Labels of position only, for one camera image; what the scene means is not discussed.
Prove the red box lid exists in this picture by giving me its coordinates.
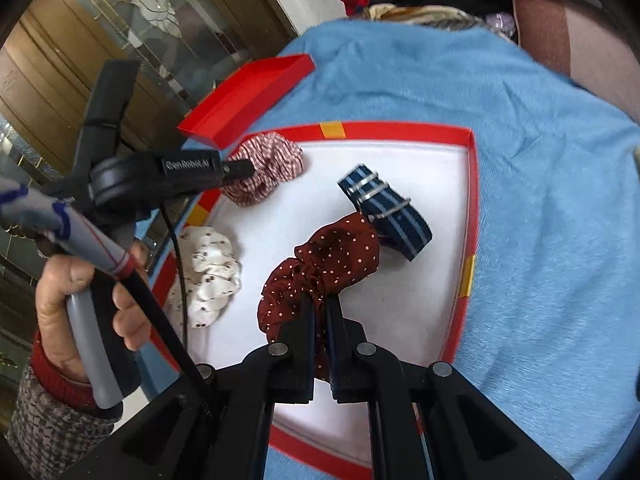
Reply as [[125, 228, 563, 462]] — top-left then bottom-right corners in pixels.
[[177, 53, 316, 150]]

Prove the red box with white inside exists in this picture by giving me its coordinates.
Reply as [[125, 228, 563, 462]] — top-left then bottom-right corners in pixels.
[[147, 121, 480, 480]]

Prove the person's left forearm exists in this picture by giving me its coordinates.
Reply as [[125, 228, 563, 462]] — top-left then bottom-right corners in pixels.
[[4, 330, 124, 480]]

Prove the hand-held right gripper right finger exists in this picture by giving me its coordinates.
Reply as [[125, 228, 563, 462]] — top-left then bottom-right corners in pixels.
[[325, 294, 576, 480]]

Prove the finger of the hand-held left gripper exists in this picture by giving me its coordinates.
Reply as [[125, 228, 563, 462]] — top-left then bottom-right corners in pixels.
[[222, 158, 256, 179]]

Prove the thin black cable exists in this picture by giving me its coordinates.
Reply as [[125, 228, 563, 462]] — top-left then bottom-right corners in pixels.
[[159, 203, 190, 343]]

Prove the white printed scrunchie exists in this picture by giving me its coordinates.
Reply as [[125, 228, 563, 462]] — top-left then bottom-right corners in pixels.
[[164, 226, 244, 330]]

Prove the person's left hand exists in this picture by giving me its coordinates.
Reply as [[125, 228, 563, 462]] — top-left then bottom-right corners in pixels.
[[35, 241, 154, 384]]

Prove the purple hair accessory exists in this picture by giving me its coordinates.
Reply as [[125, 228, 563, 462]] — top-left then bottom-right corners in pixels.
[[486, 11, 517, 37]]

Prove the wooden door with glass panel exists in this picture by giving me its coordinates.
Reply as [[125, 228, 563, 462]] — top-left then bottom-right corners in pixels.
[[0, 0, 302, 376]]

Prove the dark red dotted scrunchie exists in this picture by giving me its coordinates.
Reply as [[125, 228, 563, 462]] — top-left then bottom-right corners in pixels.
[[257, 212, 381, 382]]

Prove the red white checked scrunchie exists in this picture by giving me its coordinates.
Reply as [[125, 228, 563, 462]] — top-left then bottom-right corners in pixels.
[[220, 131, 305, 208]]

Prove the pink cushion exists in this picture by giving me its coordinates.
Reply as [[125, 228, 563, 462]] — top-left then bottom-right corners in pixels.
[[511, 0, 640, 128]]

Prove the light blue fleece blanket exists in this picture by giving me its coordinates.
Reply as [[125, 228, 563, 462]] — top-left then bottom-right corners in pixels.
[[132, 21, 640, 480]]

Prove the beige patterned scarf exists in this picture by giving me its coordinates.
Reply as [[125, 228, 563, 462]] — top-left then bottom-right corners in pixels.
[[364, 3, 501, 32]]

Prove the blue striped watch strap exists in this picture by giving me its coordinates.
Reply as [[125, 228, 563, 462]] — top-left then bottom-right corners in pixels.
[[337, 164, 434, 262]]

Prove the thick black cable grey sleeve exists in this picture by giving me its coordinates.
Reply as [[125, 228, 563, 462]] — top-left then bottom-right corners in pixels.
[[0, 179, 213, 413]]

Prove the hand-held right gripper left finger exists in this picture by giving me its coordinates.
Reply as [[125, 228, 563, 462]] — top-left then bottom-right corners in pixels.
[[60, 294, 317, 480]]

